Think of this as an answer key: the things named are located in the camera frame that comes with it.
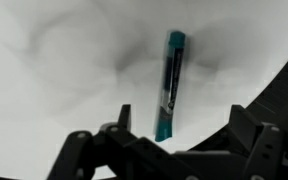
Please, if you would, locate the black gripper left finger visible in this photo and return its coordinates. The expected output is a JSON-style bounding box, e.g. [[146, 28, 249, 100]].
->
[[46, 103, 200, 180]]

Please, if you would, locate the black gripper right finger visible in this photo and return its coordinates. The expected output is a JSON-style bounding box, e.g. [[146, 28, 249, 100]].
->
[[229, 104, 286, 180]]

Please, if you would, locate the teal marker pen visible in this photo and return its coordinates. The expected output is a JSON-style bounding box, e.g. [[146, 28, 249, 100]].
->
[[154, 30, 187, 143]]

